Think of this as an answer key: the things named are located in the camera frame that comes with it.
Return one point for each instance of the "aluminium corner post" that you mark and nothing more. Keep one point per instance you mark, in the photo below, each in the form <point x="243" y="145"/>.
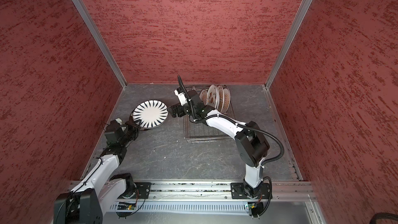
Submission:
<point x="84" y="13"/>
<point x="297" y="21"/>

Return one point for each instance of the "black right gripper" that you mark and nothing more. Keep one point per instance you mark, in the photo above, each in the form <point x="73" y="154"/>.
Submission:
<point x="174" y="113"/>

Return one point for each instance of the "metal wire dish rack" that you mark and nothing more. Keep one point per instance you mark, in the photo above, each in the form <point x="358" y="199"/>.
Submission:
<point x="200" y="133"/>

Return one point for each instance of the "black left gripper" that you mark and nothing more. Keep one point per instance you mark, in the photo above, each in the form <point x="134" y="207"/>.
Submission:
<point x="135" y="127"/>

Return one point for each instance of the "base circuit board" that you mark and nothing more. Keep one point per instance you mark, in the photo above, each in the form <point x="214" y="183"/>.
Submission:
<point x="254" y="210"/>
<point x="125" y="209"/>

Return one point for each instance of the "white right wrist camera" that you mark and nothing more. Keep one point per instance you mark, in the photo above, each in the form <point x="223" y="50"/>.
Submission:
<point x="181" y="96"/>

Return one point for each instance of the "right base circuit board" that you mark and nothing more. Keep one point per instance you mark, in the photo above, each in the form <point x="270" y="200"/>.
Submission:
<point x="254" y="210"/>

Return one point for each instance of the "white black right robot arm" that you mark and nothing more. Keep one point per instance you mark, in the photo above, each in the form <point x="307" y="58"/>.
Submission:
<point x="251" y="144"/>

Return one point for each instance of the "white plate blue ray pattern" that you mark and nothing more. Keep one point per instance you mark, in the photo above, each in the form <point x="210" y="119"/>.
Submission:
<point x="153" y="103"/>

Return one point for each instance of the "orange sunburst green rim plate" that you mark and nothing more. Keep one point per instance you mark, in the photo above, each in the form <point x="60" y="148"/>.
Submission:
<point x="226" y="100"/>

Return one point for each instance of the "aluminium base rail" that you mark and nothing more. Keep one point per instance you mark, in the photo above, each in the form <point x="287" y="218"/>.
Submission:
<point x="216" y="196"/>

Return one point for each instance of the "left base circuit board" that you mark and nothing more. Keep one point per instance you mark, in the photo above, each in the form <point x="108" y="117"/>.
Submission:
<point x="125" y="209"/>

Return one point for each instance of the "white plate blue rim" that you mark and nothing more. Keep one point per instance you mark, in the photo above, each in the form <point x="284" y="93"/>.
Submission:
<point x="213" y="96"/>

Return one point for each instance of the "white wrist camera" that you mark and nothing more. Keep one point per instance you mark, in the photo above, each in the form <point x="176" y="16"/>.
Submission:
<point x="119" y="121"/>
<point x="181" y="96"/>

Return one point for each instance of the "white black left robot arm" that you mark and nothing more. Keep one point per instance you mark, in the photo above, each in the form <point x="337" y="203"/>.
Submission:
<point x="88" y="202"/>

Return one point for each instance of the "white plate red flowers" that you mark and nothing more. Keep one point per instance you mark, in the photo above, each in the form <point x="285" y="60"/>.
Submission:
<point x="203" y="96"/>

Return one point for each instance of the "aluminium corner post left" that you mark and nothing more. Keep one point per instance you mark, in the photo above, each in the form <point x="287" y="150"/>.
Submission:
<point x="84" y="13"/>

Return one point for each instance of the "brown striped rim plate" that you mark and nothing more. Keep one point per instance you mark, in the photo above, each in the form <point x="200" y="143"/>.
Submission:
<point x="150" y="117"/>

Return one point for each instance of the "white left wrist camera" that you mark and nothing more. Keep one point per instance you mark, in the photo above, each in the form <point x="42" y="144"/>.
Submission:
<point x="119" y="121"/>

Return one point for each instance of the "aluminium corner post right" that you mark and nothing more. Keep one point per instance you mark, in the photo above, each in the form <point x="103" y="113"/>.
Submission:
<point x="297" y="21"/>

